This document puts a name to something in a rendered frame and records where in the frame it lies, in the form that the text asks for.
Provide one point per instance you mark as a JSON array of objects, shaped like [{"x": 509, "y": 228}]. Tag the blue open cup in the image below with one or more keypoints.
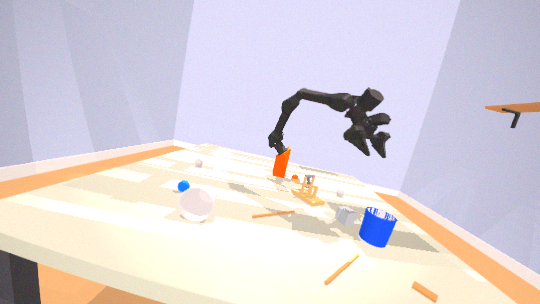
[{"x": 376, "y": 227}]

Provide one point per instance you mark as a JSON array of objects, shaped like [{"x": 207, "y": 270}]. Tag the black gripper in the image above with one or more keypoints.
[{"x": 357, "y": 134}]

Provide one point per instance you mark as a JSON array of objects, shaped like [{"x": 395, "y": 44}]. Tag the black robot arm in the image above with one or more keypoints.
[{"x": 369, "y": 100}]

